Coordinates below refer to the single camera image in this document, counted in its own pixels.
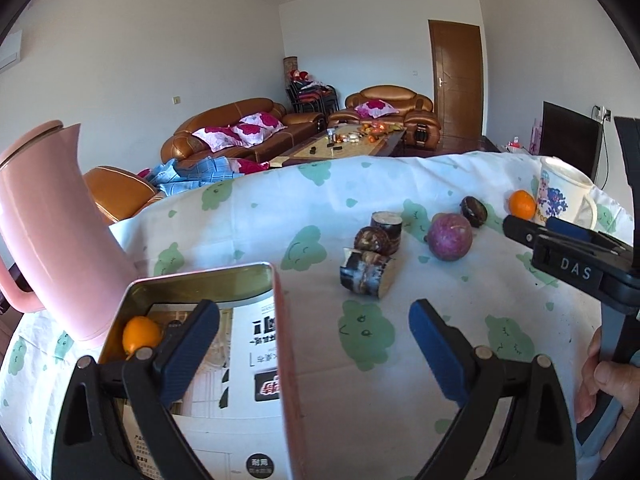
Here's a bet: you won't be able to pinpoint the orange tangerine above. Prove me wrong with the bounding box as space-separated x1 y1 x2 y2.
508 190 537 221

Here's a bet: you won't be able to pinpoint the large orange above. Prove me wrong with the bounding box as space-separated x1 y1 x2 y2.
122 316 163 356

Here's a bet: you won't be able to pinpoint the dark brown passion fruit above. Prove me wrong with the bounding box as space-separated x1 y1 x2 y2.
460 196 488 229

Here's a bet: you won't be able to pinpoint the purple passion fruit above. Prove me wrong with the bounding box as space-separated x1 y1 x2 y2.
424 214 473 261

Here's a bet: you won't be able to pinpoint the sugarcane piece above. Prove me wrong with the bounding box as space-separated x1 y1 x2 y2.
370 211 402 255
340 248 396 299

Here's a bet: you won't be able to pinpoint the dark round chestnut fruit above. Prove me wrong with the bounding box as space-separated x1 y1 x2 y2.
354 226 390 255

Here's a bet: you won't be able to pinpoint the person's right hand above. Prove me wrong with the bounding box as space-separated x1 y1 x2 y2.
575 327 639 431

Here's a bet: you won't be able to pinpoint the white mug with lid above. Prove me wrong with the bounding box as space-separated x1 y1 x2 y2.
534 156 598 230

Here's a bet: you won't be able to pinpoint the black flat television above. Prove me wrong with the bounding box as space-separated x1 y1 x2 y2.
538 102 603 180

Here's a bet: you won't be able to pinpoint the pink electric kettle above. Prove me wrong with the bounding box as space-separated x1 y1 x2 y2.
1 120 138 341

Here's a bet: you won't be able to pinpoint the brown leather armchair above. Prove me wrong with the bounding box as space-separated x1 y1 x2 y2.
328 84 442 151

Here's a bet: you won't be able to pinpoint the white cloud-print tablecloth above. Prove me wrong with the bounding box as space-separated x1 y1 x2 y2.
0 150 637 480

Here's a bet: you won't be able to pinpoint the brown wooden door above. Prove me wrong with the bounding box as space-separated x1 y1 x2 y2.
428 21 484 140

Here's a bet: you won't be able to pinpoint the fruit pile on coffee table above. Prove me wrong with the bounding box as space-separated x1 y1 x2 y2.
357 122 405 143

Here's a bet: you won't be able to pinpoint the pink cushion on armchair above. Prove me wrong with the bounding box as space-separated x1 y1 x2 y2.
355 99 399 119

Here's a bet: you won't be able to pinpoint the wooden coffee table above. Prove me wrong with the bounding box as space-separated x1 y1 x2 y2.
269 125 406 167

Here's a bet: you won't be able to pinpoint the blue plaid blanket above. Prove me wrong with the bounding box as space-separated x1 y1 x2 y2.
144 157 242 196

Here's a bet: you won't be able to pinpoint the stacked dark chairs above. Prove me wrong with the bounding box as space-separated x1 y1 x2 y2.
286 80 338 115

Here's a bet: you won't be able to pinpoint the pink floral cushion left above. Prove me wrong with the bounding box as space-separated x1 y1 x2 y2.
192 126 245 153

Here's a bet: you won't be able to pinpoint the pink floral cushion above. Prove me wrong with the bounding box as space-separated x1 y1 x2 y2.
231 112 285 148
192 126 245 153

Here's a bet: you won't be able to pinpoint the long brown leather sofa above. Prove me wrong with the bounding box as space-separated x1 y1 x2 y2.
160 98 326 167

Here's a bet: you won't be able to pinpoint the pink floral cushion right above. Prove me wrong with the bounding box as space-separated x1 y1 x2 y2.
231 112 285 148

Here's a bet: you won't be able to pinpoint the black tv cable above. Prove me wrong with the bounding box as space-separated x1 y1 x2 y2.
591 105 614 191

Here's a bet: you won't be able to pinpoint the wall power socket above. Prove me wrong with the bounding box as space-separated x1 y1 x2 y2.
594 105 612 122

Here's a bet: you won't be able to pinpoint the white wall air conditioner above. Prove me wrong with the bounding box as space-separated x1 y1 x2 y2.
0 30 23 72

